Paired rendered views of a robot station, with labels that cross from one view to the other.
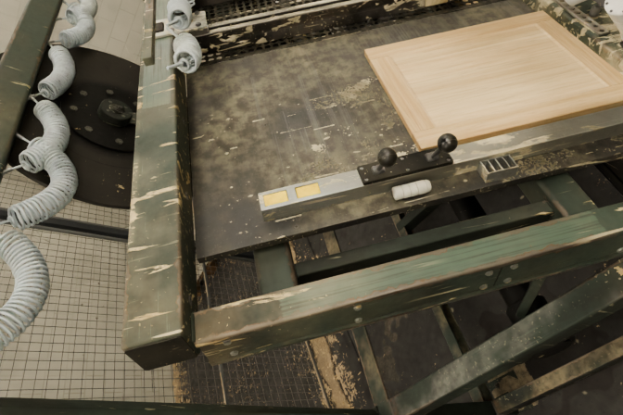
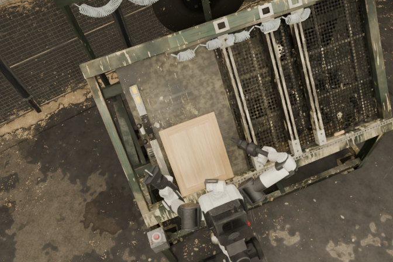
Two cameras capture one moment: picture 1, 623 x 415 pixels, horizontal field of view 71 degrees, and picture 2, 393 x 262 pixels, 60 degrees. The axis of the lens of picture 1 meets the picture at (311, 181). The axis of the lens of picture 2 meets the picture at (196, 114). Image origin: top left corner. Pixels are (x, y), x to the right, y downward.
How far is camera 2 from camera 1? 1.83 m
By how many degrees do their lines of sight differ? 35
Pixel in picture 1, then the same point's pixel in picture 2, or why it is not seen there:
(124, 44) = not seen: outside the picture
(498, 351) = (127, 141)
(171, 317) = (88, 75)
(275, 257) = (119, 89)
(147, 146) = (147, 47)
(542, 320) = (133, 156)
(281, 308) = (97, 98)
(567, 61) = (201, 179)
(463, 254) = (117, 141)
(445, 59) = (205, 140)
